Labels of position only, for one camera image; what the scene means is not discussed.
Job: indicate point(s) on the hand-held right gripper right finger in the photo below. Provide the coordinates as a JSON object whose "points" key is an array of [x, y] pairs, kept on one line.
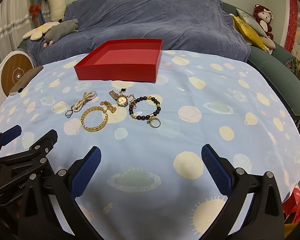
{"points": [[216, 170]]}

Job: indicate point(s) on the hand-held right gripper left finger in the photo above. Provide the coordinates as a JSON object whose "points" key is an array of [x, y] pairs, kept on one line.
{"points": [[86, 172]]}

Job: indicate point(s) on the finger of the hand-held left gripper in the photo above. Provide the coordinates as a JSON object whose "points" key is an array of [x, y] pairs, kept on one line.
{"points": [[11, 132], [43, 140]]}

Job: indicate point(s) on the gold wristwatch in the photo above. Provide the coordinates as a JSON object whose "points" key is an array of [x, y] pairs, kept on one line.
{"points": [[121, 100]]}

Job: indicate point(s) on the red cardboard box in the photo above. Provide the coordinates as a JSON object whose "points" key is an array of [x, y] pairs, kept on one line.
{"points": [[115, 72]]}

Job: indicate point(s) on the brown flat case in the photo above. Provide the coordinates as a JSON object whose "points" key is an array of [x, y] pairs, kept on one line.
{"points": [[27, 78]]}

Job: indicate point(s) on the round white wood-panel appliance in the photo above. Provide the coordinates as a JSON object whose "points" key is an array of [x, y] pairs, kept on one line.
{"points": [[15, 72]]}

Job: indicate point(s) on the blue planet-print tablecloth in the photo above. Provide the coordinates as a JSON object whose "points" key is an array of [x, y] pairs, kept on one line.
{"points": [[165, 130]]}

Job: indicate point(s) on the red plastic stool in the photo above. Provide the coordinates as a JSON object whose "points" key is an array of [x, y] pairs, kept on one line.
{"points": [[292, 205]]}

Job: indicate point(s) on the flower-shaped cushion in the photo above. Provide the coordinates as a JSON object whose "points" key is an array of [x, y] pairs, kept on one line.
{"points": [[37, 32]]}

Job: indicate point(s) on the dark green sofa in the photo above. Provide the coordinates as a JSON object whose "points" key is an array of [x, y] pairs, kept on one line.
{"points": [[272, 72]]}

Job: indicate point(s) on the grey animal plush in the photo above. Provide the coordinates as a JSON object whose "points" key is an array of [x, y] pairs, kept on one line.
{"points": [[62, 28]]}

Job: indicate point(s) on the white sheer curtain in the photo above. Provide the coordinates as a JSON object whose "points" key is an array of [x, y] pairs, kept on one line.
{"points": [[10, 17]]}

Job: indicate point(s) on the red ribbon bow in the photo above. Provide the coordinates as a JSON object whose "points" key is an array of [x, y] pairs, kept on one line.
{"points": [[35, 9]]}

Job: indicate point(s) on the beige plush cushion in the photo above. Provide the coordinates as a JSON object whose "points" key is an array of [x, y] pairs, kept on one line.
{"points": [[268, 43]]}

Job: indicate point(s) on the white llama plush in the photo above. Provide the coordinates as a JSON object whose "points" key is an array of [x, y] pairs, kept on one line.
{"points": [[56, 2]]}

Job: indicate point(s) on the yellow satin pillow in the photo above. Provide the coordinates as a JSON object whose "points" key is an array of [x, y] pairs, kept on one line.
{"points": [[247, 30]]}

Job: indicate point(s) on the grey-green patterned pillow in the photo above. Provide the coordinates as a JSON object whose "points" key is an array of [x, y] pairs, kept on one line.
{"points": [[250, 20]]}

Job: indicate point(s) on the red monkey plush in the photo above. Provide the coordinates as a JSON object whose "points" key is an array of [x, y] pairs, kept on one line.
{"points": [[262, 15]]}

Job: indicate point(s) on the blue-grey sofa blanket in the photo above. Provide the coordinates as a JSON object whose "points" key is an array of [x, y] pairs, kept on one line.
{"points": [[152, 17]]}

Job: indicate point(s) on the red wall decoration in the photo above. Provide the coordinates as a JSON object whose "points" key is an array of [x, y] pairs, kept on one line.
{"points": [[291, 25]]}

